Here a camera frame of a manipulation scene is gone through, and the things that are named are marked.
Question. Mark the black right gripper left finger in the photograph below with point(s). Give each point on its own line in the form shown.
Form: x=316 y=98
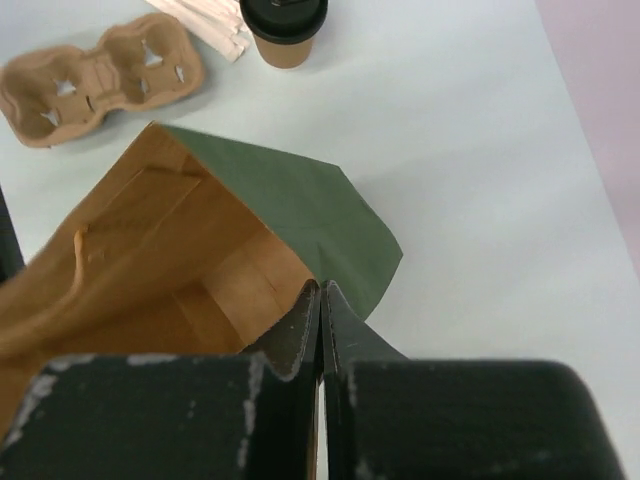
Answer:
x=166 y=416

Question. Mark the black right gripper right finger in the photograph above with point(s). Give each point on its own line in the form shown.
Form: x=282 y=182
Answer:
x=392 y=417

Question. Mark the green paper bag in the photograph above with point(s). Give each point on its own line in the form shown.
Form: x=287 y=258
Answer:
x=191 y=243

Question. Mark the brown pulp cup carrier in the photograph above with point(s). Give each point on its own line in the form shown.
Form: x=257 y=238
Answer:
x=54 y=95

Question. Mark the brown paper coffee cup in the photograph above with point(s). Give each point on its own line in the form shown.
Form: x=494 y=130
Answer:
x=284 y=56

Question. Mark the white paper stick packets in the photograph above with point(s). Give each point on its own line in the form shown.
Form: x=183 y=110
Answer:
x=218 y=23

